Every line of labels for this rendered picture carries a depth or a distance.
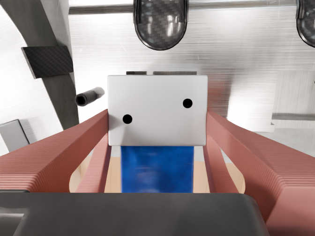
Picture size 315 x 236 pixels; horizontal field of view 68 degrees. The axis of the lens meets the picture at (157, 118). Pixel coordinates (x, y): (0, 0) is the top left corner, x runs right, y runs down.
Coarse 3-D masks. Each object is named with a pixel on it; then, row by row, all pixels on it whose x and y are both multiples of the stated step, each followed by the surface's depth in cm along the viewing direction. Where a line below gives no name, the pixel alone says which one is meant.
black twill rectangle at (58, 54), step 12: (24, 48) 21; (36, 48) 22; (48, 48) 24; (60, 48) 26; (36, 60) 22; (48, 60) 24; (60, 60) 25; (36, 72) 22; (48, 72) 23; (60, 72) 25
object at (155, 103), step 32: (128, 96) 12; (160, 96) 12; (192, 96) 12; (128, 128) 12; (160, 128) 12; (192, 128) 12; (128, 160) 13; (160, 160) 13; (192, 160) 13; (128, 192) 13; (160, 192) 13; (192, 192) 14
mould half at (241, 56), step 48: (96, 0) 17; (192, 0) 16; (240, 0) 16; (288, 0) 15; (96, 48) 17; (144, 48) 17; (192, 48) 16; (240, 48) 16; (288, 48) 16; (240, 96) 17
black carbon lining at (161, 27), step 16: (144, 0) 17; (160, 0) 17; (176, 0) 16; (304, 0) 15; (144, 16) 17; (160, 16) 17; (176, 16) 16; (304, 16) 15; (144, 32) 17; (160, 32) 17; (176, 32) 17; (304, 32) 15; (160, 48) 17
